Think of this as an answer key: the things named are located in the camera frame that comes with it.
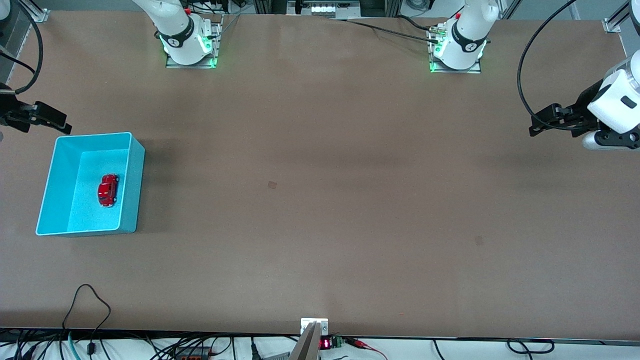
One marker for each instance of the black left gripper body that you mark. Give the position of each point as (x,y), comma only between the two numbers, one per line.
(583,103)

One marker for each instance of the red digit display module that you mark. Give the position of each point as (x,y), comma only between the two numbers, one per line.
(325,344)

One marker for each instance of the turquoise blue plastic box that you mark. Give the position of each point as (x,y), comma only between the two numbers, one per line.
(85,210)

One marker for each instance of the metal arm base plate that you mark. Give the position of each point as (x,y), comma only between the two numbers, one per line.
(218,50)
(457,71)

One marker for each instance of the green terminal block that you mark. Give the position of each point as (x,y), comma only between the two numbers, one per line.
(337,342)

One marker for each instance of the aluminium frame profile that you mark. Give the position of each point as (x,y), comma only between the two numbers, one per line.
(40,12)
(611,24)

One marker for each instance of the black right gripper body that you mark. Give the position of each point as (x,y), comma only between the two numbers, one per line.
(8,113)

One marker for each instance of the grey metal camera bar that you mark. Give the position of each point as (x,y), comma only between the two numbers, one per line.
(306,347)

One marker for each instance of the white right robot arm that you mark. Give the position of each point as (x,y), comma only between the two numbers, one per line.
(180,35)

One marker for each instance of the black hub with red ports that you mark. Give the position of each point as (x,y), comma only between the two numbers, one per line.
(195,355)

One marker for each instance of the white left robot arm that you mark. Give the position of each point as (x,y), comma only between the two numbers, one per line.
(615,100)

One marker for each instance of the red beetle toy car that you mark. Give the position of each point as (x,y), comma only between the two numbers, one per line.
(107,191)

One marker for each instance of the lit device in metal frame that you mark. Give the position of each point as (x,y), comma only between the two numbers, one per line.
(325,8)

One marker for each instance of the small white mounting bracket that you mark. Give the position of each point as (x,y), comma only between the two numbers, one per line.
(306,324)

